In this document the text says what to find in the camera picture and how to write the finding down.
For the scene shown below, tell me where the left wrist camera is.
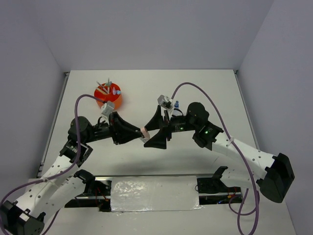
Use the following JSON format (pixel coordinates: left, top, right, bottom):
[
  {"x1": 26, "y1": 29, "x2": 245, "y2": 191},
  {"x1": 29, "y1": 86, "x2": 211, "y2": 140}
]
[{"x1": 100, "y1": 101, "x2": 115, "y2": 118}]

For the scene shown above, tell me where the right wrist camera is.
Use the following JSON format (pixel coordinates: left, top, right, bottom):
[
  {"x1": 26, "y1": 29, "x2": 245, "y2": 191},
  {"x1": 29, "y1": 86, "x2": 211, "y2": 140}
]
[{"x1": 157, "y1": 95, "x2": 174, "y2": 110}]

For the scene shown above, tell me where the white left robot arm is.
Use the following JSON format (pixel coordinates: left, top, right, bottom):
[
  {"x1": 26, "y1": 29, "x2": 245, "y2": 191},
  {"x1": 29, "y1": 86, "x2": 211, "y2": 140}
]
[{"x1": 0, "y1": 117, "x2": 112, "y2": 235}]

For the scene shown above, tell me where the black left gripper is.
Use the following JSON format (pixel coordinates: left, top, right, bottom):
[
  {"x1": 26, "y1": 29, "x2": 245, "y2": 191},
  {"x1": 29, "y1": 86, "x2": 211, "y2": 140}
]
[{"x1": 84, "y1": 111, "x2": 141, "y2": 144}]

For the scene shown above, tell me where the orange round pen holder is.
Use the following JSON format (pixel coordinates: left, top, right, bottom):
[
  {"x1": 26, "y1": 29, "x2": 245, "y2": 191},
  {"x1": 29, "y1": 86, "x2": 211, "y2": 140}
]
[{"x1": 94, "y1": 82, "x2": 123, "y2": 110}]

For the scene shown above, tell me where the small glue bottle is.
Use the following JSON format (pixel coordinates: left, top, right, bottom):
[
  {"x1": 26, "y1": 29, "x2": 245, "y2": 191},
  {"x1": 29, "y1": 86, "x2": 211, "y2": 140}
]
[{"x1": 174, "y1": 100, "x2": 179, "y2": 109}]

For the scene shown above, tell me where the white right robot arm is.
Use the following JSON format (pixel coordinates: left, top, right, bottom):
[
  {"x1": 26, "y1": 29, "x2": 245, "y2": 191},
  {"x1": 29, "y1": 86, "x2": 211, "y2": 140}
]
[{"x1": 107, "y1": 102, "x2": 295, "y2": 203}]

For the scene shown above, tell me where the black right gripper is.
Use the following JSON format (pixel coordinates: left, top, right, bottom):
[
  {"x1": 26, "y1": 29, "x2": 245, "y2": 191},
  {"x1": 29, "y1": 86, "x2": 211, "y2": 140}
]
[{"x1": 143, "y1": 104, "x2": 198, "y2": 148}]

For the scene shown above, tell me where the silver tape panel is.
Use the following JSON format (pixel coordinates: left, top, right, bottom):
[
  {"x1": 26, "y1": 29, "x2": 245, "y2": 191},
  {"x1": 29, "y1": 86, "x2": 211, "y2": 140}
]
[{"x1": 111, "y1": 176, "x2": 201, "y2": 212}]

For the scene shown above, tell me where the pink eraser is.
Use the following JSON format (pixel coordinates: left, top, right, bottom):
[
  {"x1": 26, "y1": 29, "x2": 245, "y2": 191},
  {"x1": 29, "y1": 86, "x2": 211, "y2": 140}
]
[{"x1": 140, "y1": 127, "x2": 151, "y2": 143}]

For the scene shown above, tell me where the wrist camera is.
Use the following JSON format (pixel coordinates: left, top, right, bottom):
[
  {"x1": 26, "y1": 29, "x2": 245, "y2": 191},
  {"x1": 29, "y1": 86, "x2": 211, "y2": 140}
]
[
  {"x1": 157, "y1": 95, "x2": 174, "y2": 110},
  {"x1": 100, "y1": 101, "x2": 115, "y2": 118}
]

